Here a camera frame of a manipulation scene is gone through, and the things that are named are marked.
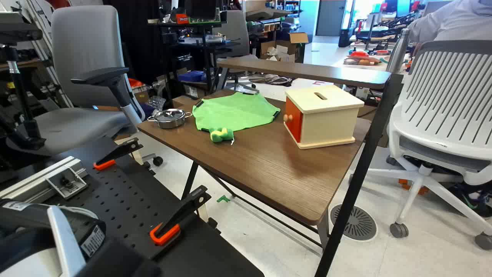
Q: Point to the white and black robot base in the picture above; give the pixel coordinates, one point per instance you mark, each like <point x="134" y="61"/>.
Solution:
<point x="31" y="246"/>

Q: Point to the red toy on floor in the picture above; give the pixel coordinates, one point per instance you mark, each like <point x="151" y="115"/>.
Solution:
<point x="362" y="57"/>

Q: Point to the green cloth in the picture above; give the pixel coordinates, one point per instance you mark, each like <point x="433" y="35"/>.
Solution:
<point x="233" y="109"/>

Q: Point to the green tape piece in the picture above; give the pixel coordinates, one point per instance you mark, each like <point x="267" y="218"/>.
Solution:
<point x="224" y="198"/>

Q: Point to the round metal tin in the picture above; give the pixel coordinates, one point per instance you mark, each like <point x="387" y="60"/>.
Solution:
<point x="171" y="118"/>

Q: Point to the wooden box with orange drawer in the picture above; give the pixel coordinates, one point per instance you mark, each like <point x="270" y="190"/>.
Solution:
<point x="328" y="120"/>

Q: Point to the long wooden table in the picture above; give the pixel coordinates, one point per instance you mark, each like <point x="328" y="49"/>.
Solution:
<point x="308" y="70"/>

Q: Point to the cardboard box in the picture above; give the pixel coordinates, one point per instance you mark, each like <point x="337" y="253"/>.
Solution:
<point x="279" y="47"/>

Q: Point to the black storage shelf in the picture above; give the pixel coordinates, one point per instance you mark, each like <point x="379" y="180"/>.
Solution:
<point x="197" y="46"/>

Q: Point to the black tripod pole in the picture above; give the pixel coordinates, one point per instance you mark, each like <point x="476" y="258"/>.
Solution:
<point x="359" y="169"/>

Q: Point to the round floor grille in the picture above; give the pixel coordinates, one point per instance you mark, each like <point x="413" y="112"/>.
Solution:
<point x="362" y="224"/>

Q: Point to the metal mounting plate with bolt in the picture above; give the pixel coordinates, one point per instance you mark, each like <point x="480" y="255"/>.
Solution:
<point x="67" y="181"/>

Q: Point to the grey office chair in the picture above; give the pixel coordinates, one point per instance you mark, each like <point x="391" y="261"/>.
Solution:
<point x="85" y="46"/>

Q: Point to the white slatted office chair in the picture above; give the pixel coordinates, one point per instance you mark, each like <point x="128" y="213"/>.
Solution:
<point x="447" y="97"/>

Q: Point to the person in grey shirt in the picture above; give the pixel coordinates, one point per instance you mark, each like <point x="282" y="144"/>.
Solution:
<point x="456" y="20"/>

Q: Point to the aluminium extrusion rail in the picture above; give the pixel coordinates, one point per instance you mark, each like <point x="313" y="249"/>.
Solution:
<point x="31" y="181"/>

